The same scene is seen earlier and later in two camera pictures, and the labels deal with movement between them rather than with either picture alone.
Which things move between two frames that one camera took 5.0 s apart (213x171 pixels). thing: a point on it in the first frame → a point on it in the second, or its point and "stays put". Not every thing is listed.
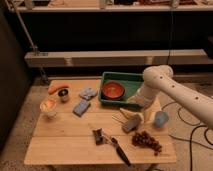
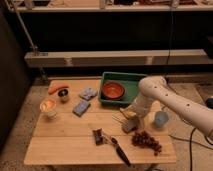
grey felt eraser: [131, 124] stays put
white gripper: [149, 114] → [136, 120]
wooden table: [73, 127] stays put
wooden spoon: [128, 113] stays put
